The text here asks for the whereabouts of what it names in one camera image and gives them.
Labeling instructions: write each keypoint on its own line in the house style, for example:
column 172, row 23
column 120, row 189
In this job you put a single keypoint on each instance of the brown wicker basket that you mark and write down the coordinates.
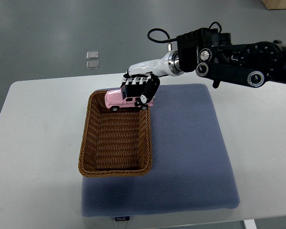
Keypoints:
column 115, row 144

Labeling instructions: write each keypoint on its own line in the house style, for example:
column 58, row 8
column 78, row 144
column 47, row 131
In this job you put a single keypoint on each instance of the upper floor socket plate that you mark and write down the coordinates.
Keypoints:
column 92, row 55

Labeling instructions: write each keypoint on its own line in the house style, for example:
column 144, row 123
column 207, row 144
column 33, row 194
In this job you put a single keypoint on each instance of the white table leg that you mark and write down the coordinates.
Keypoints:
column 249, row 224

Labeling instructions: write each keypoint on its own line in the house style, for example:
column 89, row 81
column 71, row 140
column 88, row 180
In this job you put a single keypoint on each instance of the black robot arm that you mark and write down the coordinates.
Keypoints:
column 210, row 54

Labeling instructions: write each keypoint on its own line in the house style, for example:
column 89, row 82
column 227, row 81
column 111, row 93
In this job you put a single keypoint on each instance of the pink toy car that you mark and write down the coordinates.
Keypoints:
column 126, row 97

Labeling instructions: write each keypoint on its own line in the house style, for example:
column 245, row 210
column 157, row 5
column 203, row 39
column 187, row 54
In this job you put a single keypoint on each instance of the wooden box corner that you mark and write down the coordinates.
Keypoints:
column 274, row 4

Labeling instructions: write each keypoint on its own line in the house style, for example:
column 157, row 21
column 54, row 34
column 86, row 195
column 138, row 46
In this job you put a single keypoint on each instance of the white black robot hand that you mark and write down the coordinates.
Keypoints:
column 152, row 71

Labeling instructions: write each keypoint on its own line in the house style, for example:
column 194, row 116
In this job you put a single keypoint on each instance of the blue grey cushion mat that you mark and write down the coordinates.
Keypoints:
column 191, row 168

